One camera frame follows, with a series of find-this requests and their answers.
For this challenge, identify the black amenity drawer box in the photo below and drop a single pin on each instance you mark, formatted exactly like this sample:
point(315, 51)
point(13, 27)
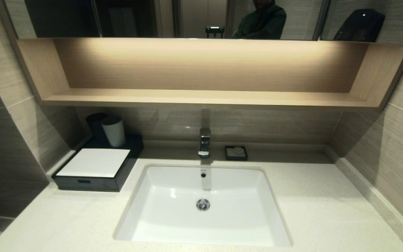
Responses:
point(134, 146)

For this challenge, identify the chrome faucet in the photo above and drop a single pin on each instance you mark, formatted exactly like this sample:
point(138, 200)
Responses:
point(204, 140)

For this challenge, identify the black soap dish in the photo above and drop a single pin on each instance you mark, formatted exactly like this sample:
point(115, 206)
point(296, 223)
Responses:
point(227, 157)

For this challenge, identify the round beige soap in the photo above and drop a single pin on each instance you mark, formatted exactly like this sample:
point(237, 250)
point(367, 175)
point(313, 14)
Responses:
point(238, 151)

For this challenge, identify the chrome sink drain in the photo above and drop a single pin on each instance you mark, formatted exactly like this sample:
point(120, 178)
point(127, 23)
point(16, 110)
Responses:
point(203, 204)

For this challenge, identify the white cup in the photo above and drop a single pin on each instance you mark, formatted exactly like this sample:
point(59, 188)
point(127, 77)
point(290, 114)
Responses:
point(114, 133)

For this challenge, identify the white sink basin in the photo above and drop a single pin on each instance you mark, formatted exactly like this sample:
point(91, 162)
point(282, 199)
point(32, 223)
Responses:
point(240, 213)

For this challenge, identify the black cup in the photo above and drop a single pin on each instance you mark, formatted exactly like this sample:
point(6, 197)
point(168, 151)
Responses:
point(95, 127)

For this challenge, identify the light wooden wall shelf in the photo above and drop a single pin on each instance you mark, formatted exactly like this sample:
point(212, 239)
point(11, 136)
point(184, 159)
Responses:
point(205, 98)

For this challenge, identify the wall mirror cabinet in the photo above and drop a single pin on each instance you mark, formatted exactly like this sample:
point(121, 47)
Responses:
point(310, 17)

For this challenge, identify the black wall hair dryer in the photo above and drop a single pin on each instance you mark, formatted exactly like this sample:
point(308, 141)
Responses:
point(360, 26)

